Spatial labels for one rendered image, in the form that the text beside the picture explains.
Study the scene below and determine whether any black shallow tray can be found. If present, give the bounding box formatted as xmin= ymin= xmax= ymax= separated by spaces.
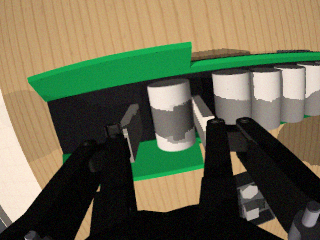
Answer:
xmin=234 ymin=171 xmax=276 ymax=225

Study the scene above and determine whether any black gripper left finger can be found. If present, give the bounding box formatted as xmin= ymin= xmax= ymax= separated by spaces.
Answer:
xmin=0 ymin=104 xmax=143 ymax=240

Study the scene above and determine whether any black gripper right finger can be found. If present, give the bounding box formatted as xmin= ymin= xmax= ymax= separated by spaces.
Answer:
xmin=191 ymin=95 xmax=320 ymax=240

